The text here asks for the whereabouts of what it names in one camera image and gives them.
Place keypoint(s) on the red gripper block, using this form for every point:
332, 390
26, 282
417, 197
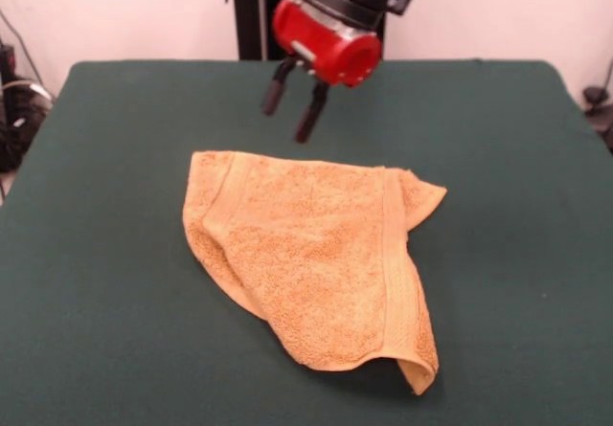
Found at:
325, 38

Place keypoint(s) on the orange terry towel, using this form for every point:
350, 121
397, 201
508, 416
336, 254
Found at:
316, 263

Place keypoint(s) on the dark green tablecloth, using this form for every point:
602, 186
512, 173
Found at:
96, 277

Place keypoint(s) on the black stand base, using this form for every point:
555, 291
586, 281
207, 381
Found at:
594, 95

